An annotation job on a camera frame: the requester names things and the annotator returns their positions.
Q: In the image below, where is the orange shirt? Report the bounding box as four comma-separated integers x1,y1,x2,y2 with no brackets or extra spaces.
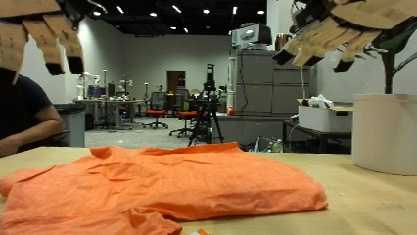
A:
0,142,328,235

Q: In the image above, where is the copper kettle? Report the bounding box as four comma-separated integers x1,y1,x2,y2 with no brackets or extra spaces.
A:
273,32,293,52

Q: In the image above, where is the green leafy plant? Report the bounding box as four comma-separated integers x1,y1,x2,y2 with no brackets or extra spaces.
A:
370,18,417,96

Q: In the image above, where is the grey boxy monitor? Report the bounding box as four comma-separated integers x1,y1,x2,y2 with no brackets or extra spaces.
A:
230,23,273,50

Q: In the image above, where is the grey filing cabinet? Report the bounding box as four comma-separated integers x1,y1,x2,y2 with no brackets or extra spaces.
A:
229,48,318,118

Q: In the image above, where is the white cardboard box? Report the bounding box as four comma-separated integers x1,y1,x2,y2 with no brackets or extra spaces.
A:
296,105,354,133

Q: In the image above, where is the dark side table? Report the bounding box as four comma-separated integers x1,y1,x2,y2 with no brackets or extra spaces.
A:
282,119,352,155

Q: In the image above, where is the white plant pot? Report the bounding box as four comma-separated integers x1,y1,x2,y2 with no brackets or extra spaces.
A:
350,93,417,176

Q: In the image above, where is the grey low cabinet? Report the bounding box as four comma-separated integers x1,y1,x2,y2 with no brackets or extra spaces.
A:
213,114,290,145

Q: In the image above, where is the brown door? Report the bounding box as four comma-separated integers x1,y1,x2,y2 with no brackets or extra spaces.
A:
165,70,186,96

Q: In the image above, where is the orange seat office chair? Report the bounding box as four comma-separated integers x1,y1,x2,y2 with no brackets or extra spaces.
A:
167,88,199,138
142,91,169,130

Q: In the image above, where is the long wooden desk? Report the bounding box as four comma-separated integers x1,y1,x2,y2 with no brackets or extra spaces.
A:
73,98,147,131

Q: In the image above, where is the grey waste bin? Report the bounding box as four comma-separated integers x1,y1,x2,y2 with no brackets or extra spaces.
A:
51,103,87,148

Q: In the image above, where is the person in dark shirt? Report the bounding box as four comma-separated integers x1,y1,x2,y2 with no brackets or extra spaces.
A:
0,68,65,158

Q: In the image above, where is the black camera tripod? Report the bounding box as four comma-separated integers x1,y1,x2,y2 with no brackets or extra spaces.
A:
187,63,225,147

